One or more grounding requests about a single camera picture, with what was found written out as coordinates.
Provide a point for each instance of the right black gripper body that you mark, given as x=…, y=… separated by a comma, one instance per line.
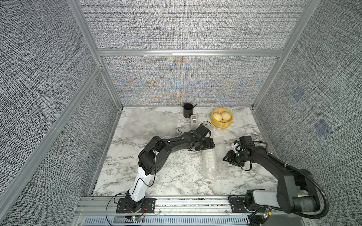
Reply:
x=236, y=158

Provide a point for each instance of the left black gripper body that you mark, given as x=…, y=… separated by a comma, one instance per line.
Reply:
x=204, y=144

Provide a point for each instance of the tall white ribbed vase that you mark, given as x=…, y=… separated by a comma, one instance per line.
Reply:
x=209, y=164

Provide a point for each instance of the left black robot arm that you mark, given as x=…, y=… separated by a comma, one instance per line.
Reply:
x=154, y=155

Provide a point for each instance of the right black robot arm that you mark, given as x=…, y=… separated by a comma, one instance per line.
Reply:
x=296, y=191

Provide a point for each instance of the left bun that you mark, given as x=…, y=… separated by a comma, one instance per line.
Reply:
x=217, y=117

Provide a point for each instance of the bun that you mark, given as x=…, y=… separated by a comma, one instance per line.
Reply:
x=226, y=116
x=217, y=117

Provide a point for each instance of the yellow steamer basket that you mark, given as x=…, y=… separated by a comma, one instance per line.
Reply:
x=221, y=124

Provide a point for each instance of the black cup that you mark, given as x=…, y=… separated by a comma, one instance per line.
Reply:
x=188, y=110

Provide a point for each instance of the right bun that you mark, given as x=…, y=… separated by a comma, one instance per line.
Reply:
x=226, y=116

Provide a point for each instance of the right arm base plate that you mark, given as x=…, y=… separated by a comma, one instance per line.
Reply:
x=237, y=204

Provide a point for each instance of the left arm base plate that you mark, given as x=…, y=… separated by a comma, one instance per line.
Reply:
x=128, y=206

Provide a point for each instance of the aluminium front rail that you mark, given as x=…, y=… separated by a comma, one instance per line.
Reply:
x=178, y=211

